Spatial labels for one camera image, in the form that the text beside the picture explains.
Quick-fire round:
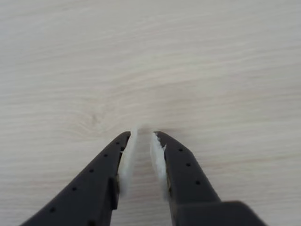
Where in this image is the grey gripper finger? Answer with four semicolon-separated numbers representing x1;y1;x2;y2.
17;126;139;226
150;130;268;226

